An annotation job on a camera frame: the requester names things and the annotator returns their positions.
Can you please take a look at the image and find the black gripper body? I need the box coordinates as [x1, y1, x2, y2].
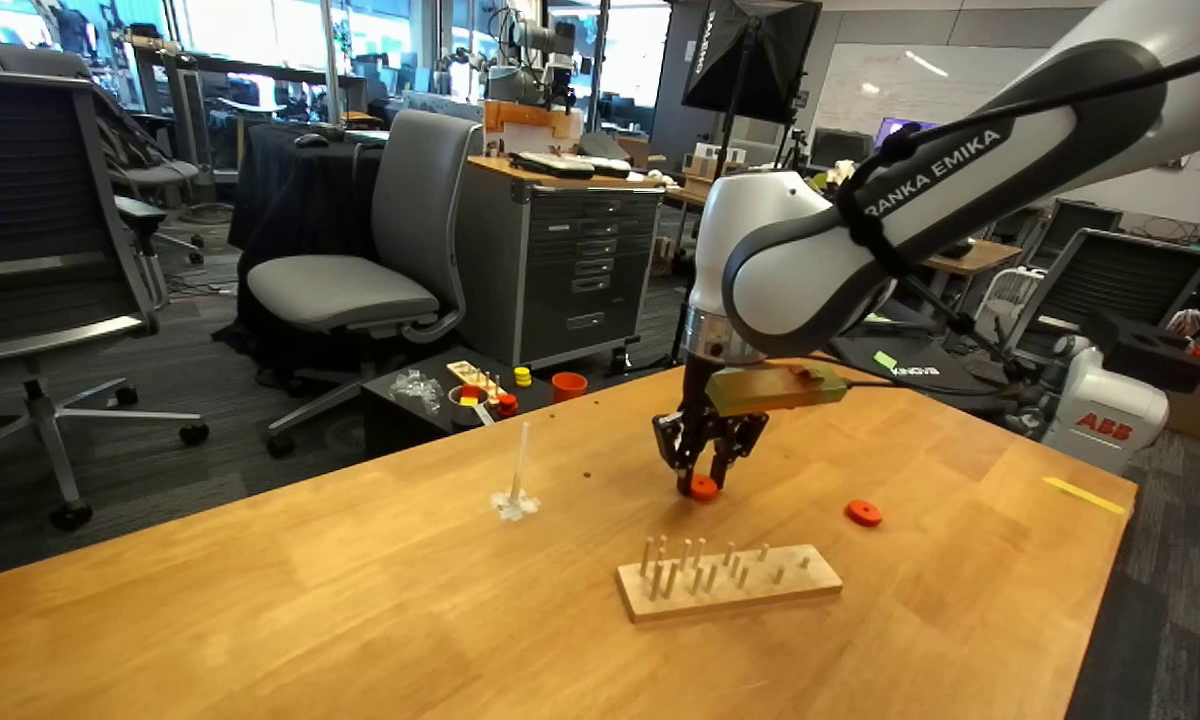
[678, 356, 765, 456]

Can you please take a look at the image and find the orange cup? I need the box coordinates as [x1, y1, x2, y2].
[549, 371, 587, 401]

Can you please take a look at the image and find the black low side table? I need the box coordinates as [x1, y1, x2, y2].
[360, 346, 551, 456]

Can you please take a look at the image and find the wooden peg board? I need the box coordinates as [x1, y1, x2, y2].
[617, 541, 843, 618]

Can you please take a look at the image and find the grey office chair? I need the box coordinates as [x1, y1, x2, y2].
[247, 106, 479, 456]

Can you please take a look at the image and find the yellow tape strip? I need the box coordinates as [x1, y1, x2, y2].
[1044, 476, 1129, 516]

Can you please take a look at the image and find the black mesh office chair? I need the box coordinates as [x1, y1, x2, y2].
[0, 45, 210, 533]

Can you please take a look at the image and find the grey drawer cabinet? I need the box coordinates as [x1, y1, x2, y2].
[457, 155, 660, 368]

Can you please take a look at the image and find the white ABB robot base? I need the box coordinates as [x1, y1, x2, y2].
[1044, 334, 1167, 476]

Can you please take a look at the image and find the clear peg stand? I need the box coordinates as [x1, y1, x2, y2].
[492, 429, 540, 524]

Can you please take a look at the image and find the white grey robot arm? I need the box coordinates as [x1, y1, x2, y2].
[654, 0, 1200, 498]

